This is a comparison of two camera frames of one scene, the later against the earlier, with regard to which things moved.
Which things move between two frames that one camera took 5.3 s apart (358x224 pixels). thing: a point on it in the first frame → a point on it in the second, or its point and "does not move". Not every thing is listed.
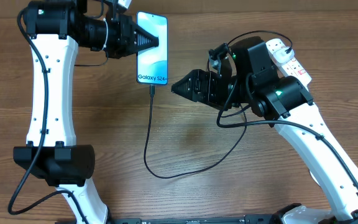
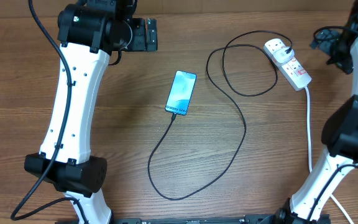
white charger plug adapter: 281,56 does not move
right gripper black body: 218,90 → 340,55
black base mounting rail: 252,219 does not move
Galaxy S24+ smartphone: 152,66 → 181,93
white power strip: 291,68 does not move
